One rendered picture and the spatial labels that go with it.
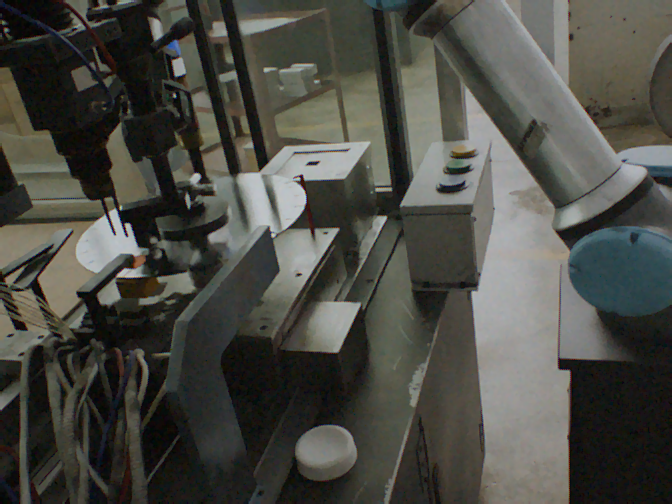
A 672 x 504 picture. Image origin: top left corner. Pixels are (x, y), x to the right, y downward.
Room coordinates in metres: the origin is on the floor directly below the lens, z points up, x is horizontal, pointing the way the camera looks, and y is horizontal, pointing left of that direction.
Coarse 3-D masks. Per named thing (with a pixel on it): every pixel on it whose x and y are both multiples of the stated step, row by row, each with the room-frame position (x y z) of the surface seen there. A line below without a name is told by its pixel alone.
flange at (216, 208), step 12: (192, 204) 0.88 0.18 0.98; (204, 204) 0.89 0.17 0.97; (216, 204) 0.90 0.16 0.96; (228, 204) 0.90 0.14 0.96; (168, 216) 0.89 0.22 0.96; (180, 216) 0.87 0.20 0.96; (192, 216) 0.87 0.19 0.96; (204, 216) 0.86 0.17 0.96; (216, 216) 0.86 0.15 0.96; (168, 228) 0.85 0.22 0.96; (180, 228) 0.84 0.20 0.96; (192, 228) 0.84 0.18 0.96; (204, 228) 0.84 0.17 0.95
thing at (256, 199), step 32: (224, 192) 0.97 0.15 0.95; (256, 192) 0.95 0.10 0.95; (288, 192) 0.92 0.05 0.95; (96, 224) 0.94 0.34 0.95; (128, 224) 0.91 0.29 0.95; (224, 224) 0.85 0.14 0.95; (256, 224) 0.83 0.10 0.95; (288, 224) 0.81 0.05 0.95; (96, 256) 0.82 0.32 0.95; (160, 256) 0.78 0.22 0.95; (192, 256) 0.77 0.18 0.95; (224, 256) 0.75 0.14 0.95
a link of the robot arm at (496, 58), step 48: (384, 0) 0.74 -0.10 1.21; (432, 0) 0.72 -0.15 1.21; (480, 0) 0.72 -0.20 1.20; (480, 48) 0.71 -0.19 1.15; (528, 48) 0.70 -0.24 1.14; (480, 96) 0.71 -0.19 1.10; (528, 96) 0.68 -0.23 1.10; (528, 144) 0.68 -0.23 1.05; (576, 144) 0.66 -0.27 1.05; (576, 192) 0.64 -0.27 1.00; (624, 192) 0.62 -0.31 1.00; (576, 240) 0.63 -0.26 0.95; (624, 240) 0.59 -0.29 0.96; (576, 288) 0.62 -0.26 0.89; (624, 288) 0.59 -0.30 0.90
